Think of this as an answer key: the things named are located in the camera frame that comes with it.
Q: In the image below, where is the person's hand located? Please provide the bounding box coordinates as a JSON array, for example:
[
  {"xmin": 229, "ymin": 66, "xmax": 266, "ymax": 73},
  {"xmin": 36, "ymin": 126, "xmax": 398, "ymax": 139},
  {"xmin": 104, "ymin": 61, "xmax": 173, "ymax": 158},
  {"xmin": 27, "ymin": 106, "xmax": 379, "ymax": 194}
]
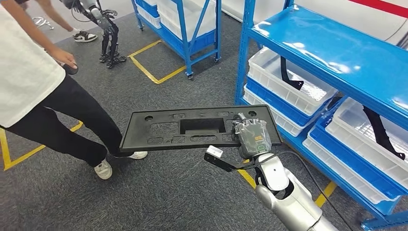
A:
[{"xmin": 49, "ymin": 48, "xmax": 79, "ymax": 71}]

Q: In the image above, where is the black plastic panel part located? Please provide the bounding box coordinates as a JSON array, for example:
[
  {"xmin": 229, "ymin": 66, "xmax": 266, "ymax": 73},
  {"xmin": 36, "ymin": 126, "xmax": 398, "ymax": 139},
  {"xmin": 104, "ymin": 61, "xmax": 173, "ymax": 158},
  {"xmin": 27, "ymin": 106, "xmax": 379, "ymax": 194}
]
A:
[{"xmin": 118, "ymin": 104, "xmax": 284, "ymax": 153}]

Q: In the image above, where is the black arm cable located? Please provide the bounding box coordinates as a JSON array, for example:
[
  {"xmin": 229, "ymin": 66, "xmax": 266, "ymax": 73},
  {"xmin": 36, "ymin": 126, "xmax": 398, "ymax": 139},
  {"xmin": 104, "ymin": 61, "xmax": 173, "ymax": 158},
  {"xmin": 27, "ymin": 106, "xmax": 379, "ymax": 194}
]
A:
[{"xmin": 242, "ymin": 150, "xmax": 355, "ymax": 231}]

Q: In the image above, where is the chrome stool base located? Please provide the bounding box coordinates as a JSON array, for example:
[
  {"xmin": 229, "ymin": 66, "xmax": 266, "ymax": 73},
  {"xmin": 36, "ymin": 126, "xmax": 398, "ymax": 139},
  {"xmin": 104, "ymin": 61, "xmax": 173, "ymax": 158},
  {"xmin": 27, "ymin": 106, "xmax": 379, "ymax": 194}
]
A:
[{"xmin": 32, "ymin": 16, "xmax": 55, "ymax": 31}]

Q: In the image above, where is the person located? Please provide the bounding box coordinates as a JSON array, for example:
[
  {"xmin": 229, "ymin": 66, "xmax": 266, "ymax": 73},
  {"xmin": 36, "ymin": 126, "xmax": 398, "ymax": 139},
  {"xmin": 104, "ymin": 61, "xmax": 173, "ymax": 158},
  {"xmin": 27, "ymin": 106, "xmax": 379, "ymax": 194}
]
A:
[
  {"xmin": 0, "ymin": 0, "xmax": 149, "ymax": 181},
  {"xmin": 35, "ymin": 0, "xmax": 98, "ymax": 43}
]

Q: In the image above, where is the yellow floor tape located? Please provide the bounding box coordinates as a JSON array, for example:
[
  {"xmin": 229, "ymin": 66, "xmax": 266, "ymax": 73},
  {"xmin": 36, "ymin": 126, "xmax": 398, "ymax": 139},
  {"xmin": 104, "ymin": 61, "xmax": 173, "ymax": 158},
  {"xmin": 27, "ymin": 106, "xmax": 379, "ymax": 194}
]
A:
[
  {"xmin": 0, "ymin": 121, "xmax": 84, "ymax": 172},
  {"xmin": 237, "ymin": 159, "xmax": 338, "ymax": 208},
  {"xmin": 127, "ymin": 39, "xmax": 187, "ymax": 85}
]

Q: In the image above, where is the humanoid robot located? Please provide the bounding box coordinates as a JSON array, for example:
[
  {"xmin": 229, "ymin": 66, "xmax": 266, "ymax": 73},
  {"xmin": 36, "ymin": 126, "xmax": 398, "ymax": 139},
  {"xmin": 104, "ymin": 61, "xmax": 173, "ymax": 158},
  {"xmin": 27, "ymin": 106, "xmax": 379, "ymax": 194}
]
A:
[{"xmin": 60, "ymin": 0, "xmax": 128, "ymax": 69}]

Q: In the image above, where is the blue metal shelf rack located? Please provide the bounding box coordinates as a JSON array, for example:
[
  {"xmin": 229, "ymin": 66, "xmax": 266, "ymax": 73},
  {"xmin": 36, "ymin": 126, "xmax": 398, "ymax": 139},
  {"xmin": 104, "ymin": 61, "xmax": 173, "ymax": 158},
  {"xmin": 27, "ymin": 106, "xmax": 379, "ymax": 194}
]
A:
[
  {"xmin": 131, "ymin": 0, "xmax": 223, "ymax": 80},
  {"xmin": 234, "ymin": 0, "xmax": 408, "ymax": 231}
]

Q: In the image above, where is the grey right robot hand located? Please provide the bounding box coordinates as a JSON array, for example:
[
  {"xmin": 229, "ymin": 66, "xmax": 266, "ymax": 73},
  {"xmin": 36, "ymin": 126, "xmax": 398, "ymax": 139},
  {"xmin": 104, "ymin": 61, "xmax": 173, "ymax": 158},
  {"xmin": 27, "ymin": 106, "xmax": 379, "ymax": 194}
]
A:
[{"xmin": 232, "ymin": 112, "xmax": 272, "ymax": 160}]

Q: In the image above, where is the black handheld remote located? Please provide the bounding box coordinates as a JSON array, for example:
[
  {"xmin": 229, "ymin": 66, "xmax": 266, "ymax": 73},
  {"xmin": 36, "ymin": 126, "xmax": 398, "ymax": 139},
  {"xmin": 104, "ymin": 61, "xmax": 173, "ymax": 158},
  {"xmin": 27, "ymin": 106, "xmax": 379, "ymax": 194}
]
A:
[{"xmin": 62, "ymin": 62, "xmax": 79, "ymax": 76}]

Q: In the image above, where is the black bracket part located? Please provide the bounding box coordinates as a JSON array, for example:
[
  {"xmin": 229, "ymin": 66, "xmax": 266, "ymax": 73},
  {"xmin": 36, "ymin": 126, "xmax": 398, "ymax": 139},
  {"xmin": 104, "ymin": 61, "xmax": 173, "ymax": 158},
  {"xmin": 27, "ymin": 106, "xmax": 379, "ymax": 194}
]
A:
[
  {"xmin": 361, "ymin": 105, "xmax": 406, "ymax": 161},
  {"xmin": 280, "ymin": 56, "xmax": 305, "ymax": 91}
]

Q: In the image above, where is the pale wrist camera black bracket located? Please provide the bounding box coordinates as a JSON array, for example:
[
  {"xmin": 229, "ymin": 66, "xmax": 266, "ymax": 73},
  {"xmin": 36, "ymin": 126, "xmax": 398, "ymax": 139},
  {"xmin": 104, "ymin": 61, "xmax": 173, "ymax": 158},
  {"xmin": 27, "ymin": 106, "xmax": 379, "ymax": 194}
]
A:
[{"xmin": 204, "ymin": 145, "xmax": 255, "ymax": 173}]

